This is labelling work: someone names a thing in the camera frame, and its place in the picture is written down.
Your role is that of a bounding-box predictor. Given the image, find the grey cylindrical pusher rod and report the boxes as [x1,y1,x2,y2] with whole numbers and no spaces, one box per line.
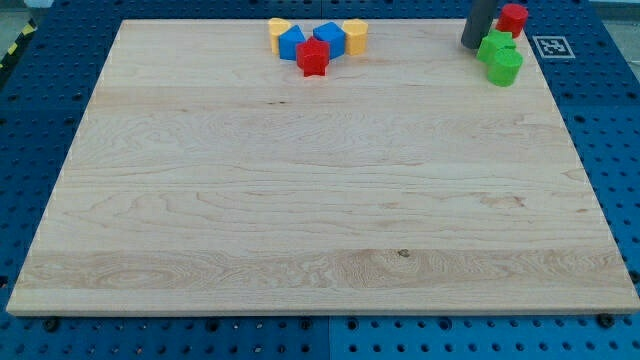
[461,0,498,50]

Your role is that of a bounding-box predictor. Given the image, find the yellow heart block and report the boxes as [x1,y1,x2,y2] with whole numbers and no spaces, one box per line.
[267,17,292,55]

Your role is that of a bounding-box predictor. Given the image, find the red cylinder block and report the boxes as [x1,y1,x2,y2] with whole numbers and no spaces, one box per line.
[495,4,529,38]

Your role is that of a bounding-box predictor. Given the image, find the blue cube block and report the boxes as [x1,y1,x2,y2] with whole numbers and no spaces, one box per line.
[313,22,346,60]

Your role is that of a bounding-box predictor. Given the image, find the blue triangular block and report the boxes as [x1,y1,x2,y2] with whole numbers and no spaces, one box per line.
[278,25,306,61]

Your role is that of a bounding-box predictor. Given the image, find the red star block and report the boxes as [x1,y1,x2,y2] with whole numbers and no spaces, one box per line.
[296,37,330,77]

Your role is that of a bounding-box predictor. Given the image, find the white fiducial marker tag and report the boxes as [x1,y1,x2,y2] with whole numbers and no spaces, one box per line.
[533,35,575,59]

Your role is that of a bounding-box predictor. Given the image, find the yellow hexagon block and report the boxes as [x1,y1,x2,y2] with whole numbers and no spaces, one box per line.
[342,19,369,56]

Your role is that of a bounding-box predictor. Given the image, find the green cylinder block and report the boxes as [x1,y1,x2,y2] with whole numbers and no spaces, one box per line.
[487,48,523,87]

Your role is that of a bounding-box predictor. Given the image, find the wooden board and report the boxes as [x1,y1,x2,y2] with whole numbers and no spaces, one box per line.
[7,19,639,317]

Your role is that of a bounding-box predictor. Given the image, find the green star block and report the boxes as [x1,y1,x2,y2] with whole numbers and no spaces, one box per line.
[476,29,516,64]

